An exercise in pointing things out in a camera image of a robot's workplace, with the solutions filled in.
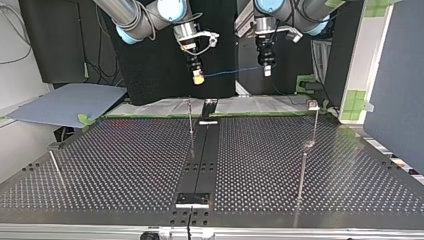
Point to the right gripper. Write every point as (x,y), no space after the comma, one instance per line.
(194,60)

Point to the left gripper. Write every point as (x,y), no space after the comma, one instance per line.
(266,53)

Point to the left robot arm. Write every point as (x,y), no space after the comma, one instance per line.
(290,11)

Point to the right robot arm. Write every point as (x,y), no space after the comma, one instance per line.
(133,15)

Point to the black panel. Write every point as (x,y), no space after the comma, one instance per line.
(160,76)

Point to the grey board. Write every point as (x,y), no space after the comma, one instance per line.
(70,103)

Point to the metal post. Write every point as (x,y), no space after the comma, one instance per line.
(315,123)
(54,161)
(190,116)

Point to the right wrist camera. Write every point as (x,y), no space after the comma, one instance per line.
(209,36)

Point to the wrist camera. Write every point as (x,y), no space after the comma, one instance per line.
(209,36)
(294,36)

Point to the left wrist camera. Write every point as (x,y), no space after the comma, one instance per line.
(294,36)

